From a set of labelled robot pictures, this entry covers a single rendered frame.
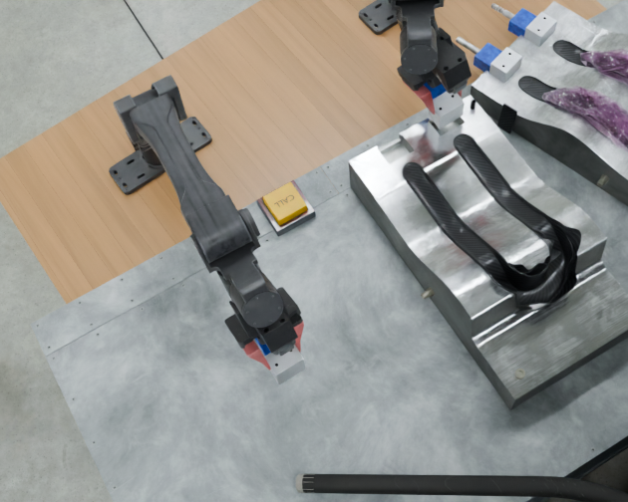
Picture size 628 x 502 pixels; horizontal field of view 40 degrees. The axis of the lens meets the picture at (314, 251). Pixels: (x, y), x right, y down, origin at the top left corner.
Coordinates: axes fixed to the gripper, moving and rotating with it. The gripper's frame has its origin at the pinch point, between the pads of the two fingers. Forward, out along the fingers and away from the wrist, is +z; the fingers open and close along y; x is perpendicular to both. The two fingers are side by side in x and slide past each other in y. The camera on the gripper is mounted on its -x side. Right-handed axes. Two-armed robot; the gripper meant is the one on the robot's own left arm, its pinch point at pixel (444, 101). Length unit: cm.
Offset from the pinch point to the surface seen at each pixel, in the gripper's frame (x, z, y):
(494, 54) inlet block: 11.4, 6.7, 16.0
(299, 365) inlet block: -28, 6, -44
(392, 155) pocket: 2.3, 6.6, -11.7
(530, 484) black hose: -57, 21, -25
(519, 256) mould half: -28.5, 11.2, -5.9
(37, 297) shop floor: 84, 56, -103
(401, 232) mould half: -12.7, 8.9, -18.7
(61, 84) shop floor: 147, 37, -70
